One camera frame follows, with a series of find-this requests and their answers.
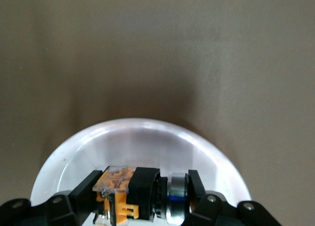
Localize orange push-button switch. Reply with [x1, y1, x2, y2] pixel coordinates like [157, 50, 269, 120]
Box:
[92, 165, 194, 225]

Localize pink round plate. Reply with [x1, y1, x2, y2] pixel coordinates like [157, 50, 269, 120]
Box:
[30, 118, 253, 226]

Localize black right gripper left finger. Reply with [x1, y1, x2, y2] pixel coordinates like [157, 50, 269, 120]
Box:
[0, 169, 103, 226]

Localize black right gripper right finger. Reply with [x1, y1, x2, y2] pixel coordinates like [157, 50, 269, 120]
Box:
[180, 169, 283, 226]

